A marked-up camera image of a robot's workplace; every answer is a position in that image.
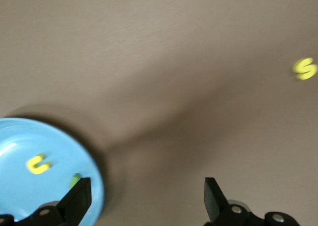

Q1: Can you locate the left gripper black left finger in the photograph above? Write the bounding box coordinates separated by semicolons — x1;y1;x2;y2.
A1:
0;177;92;226

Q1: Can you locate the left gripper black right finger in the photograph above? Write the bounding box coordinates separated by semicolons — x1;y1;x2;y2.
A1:
203;177;299;226

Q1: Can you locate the green foam letter u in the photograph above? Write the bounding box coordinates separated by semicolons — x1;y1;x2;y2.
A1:
69;173;81;189

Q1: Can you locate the yellow foam letter u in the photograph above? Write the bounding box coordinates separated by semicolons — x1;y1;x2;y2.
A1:
26;154;52;175

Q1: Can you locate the yellow foam letter s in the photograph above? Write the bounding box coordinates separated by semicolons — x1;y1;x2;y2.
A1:
291;57;318;80

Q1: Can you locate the blue plate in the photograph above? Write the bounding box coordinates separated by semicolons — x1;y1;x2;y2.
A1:
0;118;105;226

